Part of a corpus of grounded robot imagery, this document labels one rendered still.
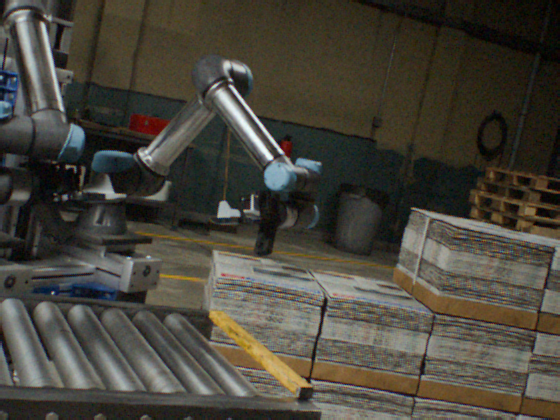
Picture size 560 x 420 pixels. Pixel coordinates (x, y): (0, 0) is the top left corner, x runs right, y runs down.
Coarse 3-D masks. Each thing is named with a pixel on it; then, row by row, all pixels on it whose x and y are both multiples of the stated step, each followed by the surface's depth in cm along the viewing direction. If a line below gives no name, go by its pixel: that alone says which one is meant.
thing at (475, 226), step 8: (432, 216) 226; (440, 216) 232; (448, 216) 240; (456, 224) 210; (464, 224) 220; (472, 224) 227; (480, 224) 235; (488, 224) 243; (480, 232) 208; (488, 232) 209; (496, 232) 216; (504, 232) 224; (512, 232) 229; (520, 240) 210; (528, 240) 212; (536, 240) 218
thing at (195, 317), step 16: (32, 304) 154; (64, 304) 157; (80, 304) 158; (96, 304) 160; (112, 304) 163; (128, 304) 165; (144, 304) 168; (32, 320) 155; (160, 320) 166; (192, 320) 168; (208, 320) 170; (0, 336) 153; (208, 336) 171; (48, 352) 157
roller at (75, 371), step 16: (48, 304) 153; (48, 320) 145; (64, 320) 146; (48, 336) 139; (64, 336) 136; (64, 352) 129; (80, 352) 130; (64, 368) 125; (80, 368) 122; (64, 384) 122; (80, 384) 117; (96, 384) 117
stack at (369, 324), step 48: (240, 288) 202; (288, 288) 204; (336, 288) 217; (384, 288) 232; (288, 336) 206; (336, 336) 208; (384, 336) 210; (432, 336) 211; (480, 336) 212; (528, 336) 214; (336, 384) 209; (480, 384) 214; (528, 384) 216
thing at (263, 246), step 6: (270, 222) 210; (276, 222) 211; (258, 228) 211; (264, 228) 210; (270, 228) 208; (276, 228) 210; (258, 234) 210; (264, 234) 208; (270, 234) 208; (258, 240) 209; (264, 240) 207; (270, 240) 207; (258, 246) 207; (264, 246) 206; (270, 246) 206; (258, 252) 207; (264, 252) 206; (270, 252) 206
